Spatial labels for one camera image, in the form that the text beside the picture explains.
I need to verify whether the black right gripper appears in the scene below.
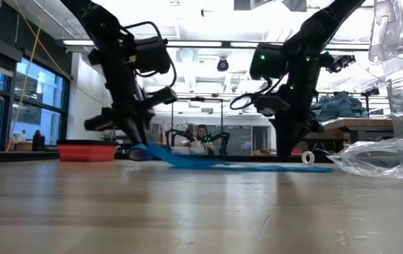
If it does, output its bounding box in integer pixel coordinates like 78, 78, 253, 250
253, 86, 326, 159

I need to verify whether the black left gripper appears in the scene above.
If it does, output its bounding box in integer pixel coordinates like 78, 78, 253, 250
83, 86, 179, 148

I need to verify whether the blue elastic bandage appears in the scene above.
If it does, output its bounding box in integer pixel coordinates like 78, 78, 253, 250
129, 143, 335, 174

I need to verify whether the clear plastic bag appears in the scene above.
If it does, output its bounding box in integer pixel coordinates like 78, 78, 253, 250
327, 136, 403, 179

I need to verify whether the white tape roll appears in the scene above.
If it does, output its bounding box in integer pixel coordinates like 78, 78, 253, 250
301, 150, 315, 166

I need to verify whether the small red box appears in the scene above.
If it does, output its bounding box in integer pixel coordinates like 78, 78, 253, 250
57, 139, 120, 163

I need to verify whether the blue cloth pile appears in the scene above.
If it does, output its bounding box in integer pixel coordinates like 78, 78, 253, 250
310, 90, 370, 123

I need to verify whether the person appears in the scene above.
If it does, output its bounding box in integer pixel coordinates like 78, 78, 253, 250
191, 123, 217, 155

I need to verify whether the wooden work table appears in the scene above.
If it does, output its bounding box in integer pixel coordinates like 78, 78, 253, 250
305, 118, 395, 144

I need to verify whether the black bottle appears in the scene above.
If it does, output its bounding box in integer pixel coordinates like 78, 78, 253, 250
31, 129, 46, 153

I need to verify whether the black ceiling spotlight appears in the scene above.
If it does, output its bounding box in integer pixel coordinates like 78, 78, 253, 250
216, 58, 230, 73

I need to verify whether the ceiling light strip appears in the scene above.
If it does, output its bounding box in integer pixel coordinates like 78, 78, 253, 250
62, 39, 97, 47
229, 42, 284, 49
167, 41, 223, 48

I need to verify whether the orange tub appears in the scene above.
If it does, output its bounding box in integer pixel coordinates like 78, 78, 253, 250
6, 140, 32, 153

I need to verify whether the black metal rig frame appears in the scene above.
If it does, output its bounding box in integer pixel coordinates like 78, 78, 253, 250
171, 97, 224, 155

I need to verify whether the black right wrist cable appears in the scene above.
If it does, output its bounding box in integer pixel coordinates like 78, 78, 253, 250
229, 73, 284, 111

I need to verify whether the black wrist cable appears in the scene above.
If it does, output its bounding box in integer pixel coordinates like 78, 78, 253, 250
122, 20, 178, 89
229, 73, 284, 111

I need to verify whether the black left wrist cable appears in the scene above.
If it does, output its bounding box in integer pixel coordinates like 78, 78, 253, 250
122, 20, 178, 89

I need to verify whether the black camera stand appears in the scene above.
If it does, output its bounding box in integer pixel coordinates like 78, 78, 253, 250
361, 86, 381, 115

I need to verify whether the black aluminium table frame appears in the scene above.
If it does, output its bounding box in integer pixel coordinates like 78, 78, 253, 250
0, 150, 329, 164

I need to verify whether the dark ceiling duct box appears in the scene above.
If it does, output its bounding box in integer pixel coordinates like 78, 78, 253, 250
233, 0, 308, 13

